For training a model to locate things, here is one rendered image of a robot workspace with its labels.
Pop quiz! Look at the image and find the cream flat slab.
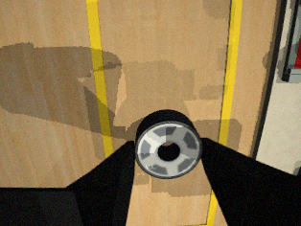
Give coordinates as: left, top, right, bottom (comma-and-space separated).
252, 0, 301, 176

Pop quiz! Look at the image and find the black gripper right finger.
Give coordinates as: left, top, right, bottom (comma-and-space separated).
200, 138, 301, 226

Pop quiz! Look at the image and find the yellow rectangular outline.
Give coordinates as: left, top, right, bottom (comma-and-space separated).
86, 0, 243, 226

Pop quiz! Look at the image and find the black wheel with grey rim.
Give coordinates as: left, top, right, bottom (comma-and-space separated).
134, 109, 202, 179

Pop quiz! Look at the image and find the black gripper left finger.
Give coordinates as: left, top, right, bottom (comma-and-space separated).
0, 141, 135, 226

